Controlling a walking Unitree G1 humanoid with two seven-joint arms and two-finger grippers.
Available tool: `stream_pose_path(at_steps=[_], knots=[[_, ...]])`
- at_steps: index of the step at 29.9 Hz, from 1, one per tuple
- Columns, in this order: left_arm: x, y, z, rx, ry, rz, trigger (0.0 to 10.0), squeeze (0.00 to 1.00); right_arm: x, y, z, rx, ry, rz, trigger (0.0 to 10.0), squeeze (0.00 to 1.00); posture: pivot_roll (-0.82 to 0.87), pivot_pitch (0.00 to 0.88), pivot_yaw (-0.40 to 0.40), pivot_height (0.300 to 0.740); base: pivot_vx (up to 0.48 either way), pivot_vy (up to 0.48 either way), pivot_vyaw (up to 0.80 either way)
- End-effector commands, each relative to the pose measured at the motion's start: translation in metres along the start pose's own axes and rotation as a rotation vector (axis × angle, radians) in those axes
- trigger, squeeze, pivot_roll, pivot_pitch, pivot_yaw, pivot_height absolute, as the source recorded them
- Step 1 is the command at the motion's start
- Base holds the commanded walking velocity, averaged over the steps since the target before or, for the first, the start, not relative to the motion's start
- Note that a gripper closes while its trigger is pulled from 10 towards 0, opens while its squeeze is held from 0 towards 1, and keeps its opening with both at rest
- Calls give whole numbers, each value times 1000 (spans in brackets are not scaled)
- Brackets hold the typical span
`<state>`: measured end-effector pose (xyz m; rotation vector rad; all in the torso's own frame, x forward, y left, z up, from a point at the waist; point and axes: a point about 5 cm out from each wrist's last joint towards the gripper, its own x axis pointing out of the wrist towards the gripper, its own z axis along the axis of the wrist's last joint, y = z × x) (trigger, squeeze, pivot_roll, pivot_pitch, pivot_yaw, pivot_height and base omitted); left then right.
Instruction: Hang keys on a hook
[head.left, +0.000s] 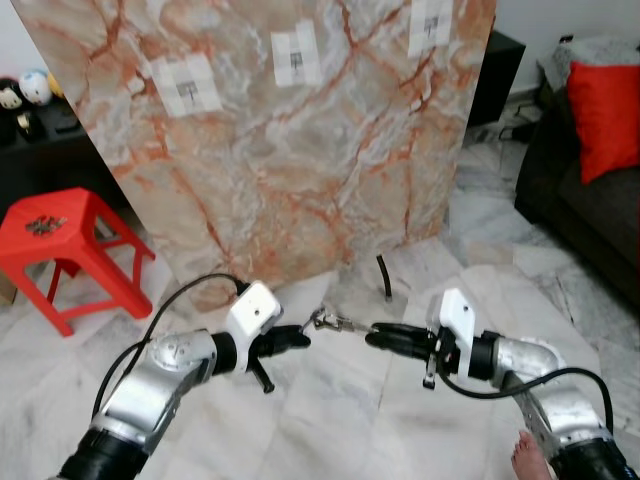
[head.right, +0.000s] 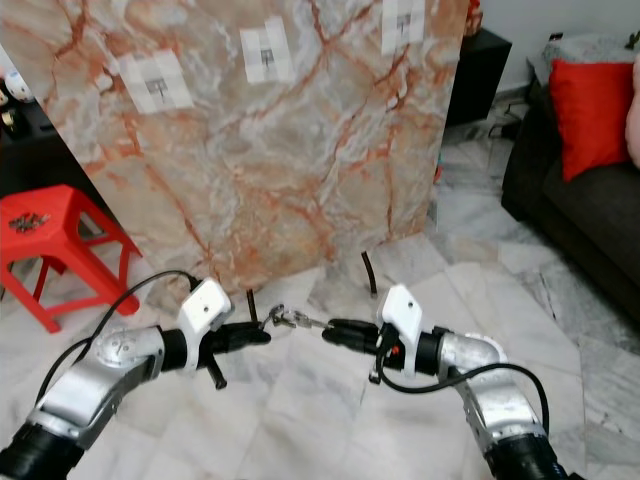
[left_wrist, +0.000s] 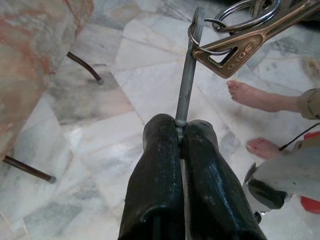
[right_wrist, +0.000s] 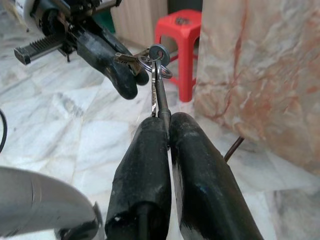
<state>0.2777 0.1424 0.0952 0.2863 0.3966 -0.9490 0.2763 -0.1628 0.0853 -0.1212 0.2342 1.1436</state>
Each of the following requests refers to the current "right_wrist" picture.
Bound brown wooden table leg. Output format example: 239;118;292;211
223;135;245;161

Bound red plastic stool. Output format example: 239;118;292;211
154;9;203;103

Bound beige wooden cupboard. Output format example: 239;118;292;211
109;0;169;49

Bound green plastic bin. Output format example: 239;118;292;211
94;10;117;35

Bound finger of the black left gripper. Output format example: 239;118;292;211
75;25;139;100
95;22;150;86

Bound silver robot right leg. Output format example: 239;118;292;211
0;165;104;240

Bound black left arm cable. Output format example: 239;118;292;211
0;109;9;154

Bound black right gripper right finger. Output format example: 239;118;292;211
169;112;264;240

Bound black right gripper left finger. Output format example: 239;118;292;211
104;116;173;240

